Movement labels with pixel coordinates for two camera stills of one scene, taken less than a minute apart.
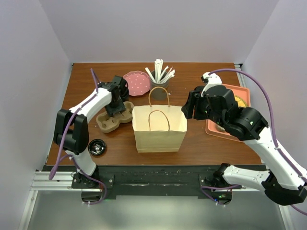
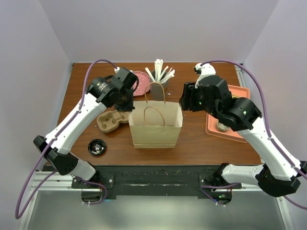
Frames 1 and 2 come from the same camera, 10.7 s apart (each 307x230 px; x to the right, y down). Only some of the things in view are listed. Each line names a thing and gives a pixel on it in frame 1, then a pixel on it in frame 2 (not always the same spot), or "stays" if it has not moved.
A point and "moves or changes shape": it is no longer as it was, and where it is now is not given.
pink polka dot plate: [138, 83] stays
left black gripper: [120, 108] -> [128, 107]
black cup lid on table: [97, 146] stays
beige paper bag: [159, 130] moves or changes shape
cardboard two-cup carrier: [107, 124] stays
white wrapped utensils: [160, 77] stays
